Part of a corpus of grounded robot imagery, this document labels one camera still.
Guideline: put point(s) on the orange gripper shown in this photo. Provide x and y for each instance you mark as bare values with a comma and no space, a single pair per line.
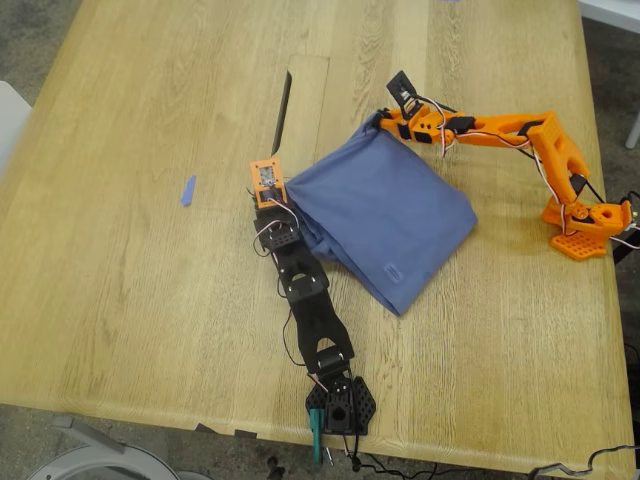
391,121

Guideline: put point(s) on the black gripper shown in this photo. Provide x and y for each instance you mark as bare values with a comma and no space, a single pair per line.
263,200

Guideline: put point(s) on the blue printed T-shirt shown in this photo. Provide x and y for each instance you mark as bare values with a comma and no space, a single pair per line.
380,210

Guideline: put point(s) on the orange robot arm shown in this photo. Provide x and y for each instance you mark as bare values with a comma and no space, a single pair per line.
550,145

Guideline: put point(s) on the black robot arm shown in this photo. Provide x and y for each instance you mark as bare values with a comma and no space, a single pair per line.
315,310

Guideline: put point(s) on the blue tape strip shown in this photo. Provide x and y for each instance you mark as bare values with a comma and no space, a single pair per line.
188,195

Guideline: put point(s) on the black tape piece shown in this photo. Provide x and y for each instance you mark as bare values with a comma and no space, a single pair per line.
246,433
205,428

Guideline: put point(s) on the white furniture panel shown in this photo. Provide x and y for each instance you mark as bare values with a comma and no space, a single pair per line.
10,120

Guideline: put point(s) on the white furniture edge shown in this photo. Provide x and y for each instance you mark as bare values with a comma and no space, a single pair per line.
615,10

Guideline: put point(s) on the green table clamp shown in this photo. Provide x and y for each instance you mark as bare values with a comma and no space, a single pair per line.
316,440

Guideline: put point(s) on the black chair caster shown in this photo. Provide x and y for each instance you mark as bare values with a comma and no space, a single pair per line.
275,470

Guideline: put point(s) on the small grey round base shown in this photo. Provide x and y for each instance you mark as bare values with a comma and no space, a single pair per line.
192,476

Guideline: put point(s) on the grey metal bar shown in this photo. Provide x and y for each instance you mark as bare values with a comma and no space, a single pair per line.
85,432

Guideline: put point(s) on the large grey round base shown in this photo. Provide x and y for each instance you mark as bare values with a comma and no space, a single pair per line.
60,465

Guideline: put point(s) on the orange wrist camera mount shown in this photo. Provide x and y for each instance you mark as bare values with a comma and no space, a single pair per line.
281,190

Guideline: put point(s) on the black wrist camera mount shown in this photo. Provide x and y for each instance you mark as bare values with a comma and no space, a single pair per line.
400,87

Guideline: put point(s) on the orange perforated base plate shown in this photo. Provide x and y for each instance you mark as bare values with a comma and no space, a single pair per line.
580,247

